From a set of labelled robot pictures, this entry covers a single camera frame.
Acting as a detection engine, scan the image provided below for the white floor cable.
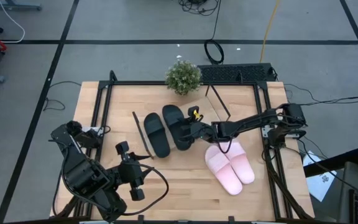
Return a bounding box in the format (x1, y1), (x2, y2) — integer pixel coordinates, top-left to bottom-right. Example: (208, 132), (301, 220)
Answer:
(0, 0), (26, 44)

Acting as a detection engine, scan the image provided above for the thin black floor cable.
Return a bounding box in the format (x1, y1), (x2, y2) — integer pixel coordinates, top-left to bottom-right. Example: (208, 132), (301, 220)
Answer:
(284, 83), (358, 107)
(43, 80), (82, 112)

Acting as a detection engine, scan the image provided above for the green potted plant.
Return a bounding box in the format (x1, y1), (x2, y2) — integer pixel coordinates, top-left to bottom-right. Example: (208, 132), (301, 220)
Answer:
(165, 58), (203, 96)

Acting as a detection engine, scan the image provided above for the black metal table frame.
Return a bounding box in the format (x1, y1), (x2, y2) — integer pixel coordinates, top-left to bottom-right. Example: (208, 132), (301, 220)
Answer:
(51, 70), (315, 222)

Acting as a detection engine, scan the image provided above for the black coiled hanging cable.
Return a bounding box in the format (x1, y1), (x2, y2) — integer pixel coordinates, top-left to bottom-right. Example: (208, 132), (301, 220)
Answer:
(203, 0), (225, 65)

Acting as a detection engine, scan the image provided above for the white paper sheet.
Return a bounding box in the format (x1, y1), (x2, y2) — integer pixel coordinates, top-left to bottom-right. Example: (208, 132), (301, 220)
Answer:
(302, 151), (338, 202)

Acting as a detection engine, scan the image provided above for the yellow hanging cable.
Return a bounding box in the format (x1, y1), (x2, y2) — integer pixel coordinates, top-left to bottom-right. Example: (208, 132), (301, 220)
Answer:
(259, 0), (282, 63)

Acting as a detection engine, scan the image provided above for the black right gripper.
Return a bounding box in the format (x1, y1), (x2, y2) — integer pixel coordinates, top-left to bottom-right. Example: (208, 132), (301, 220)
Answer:
(181, 105), (219, 147)

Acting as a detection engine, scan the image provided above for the wooden shelf with black frame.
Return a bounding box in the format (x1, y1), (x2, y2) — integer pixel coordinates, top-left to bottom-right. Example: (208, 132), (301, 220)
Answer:
(131, 84), (232, 160)

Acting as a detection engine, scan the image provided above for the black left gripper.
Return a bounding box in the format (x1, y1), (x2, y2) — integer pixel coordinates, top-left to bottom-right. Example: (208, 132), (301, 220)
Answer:
(116, 141), (154, 202)

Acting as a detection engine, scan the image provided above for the tangled black cable bundle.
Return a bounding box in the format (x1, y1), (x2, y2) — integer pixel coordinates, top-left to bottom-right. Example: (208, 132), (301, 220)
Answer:
(177, 0), (221, 17)

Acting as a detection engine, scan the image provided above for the pink slide sandal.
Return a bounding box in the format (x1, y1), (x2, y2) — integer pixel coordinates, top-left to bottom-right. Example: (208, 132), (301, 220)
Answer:
(204, 145), (244, 196)
(225, 141), (255, 185)

